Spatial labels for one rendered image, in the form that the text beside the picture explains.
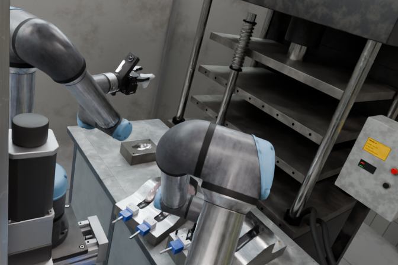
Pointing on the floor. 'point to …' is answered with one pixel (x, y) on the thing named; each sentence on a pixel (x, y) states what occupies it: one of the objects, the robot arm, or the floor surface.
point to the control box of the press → (369, 178)
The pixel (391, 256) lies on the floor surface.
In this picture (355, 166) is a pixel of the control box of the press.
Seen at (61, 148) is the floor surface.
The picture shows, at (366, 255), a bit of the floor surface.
